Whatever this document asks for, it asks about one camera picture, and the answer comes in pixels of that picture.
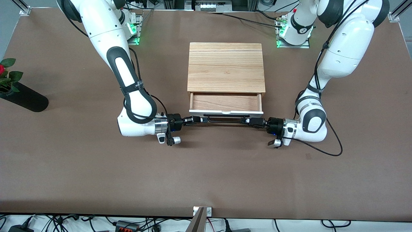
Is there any white-front drawer with black handle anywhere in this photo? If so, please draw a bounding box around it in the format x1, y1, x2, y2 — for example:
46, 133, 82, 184
189, 92, 264, 123

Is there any light wooden drawer cabinet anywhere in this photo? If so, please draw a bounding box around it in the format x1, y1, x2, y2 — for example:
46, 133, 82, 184
187, 42, 266, 94

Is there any white power strip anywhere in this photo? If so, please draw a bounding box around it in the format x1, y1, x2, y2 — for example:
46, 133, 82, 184
195, 0, 233, 13

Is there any black box with orange connectors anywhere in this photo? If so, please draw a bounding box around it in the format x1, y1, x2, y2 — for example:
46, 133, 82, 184
116, 220, 139, 232

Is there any black cylindrical vase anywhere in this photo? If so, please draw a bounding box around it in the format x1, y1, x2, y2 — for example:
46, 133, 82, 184
0, 82, 49, 112

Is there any red artificial rose with leaves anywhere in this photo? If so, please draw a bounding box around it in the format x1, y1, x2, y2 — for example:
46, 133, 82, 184
0, 58, 23, 94

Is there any black power adapter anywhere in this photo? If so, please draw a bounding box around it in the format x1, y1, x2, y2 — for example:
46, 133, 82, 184
8, 224, 34, 232

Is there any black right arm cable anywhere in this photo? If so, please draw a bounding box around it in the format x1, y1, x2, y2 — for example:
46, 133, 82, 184
63, 6, 169, 118

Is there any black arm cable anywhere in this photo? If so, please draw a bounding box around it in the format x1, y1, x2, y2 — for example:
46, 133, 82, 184
63, 6, 169, 118
283, 0, 343, 157

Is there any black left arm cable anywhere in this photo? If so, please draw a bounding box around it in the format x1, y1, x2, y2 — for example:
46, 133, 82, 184
283, 0, 343, 157

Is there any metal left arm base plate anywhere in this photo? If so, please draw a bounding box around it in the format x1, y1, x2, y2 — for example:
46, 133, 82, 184
276, 14, 311, 49

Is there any slanted camera mount beam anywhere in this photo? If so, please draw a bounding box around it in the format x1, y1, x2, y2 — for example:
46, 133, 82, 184
185, 207, 206, 232

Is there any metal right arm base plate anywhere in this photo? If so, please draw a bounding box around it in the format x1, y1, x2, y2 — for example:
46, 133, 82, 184
127, 13, 144, 45

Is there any black cable across table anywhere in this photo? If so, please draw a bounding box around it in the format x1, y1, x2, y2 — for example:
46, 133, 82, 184
208, 11, 284, 29

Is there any black plug with cable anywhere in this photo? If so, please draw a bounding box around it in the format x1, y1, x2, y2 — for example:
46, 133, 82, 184
224, 219, 251, 232

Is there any looped black floor cable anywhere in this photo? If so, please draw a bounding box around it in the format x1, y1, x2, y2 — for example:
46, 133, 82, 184
322, 220, 351, 228

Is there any aluminium frame corner post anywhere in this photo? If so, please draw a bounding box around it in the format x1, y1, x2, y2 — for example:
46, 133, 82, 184
13, 0, 31, 16
388, 0, 412, 22

